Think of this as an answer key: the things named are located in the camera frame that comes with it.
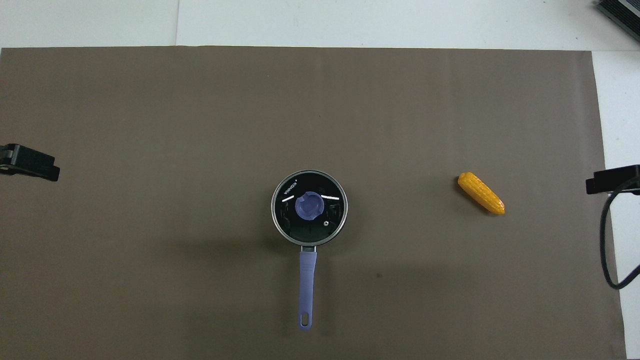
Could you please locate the brown table mat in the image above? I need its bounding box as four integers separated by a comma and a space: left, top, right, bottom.
0, 46, 628, 360

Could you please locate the yellow corn cob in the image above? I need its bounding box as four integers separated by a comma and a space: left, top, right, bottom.
457, 172, 506, 216

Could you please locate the black pot purple handle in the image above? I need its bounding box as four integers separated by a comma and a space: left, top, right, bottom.
271, 170, 349, 332

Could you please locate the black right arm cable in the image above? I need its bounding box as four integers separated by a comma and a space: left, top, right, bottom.
599, 175, 640, 291

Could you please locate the dark grey ribbed device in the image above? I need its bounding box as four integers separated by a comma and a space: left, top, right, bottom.
594, 0, 640, 29

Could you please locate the glass lid purple knob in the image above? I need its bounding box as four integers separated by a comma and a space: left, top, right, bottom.
271, 170, 348, 247

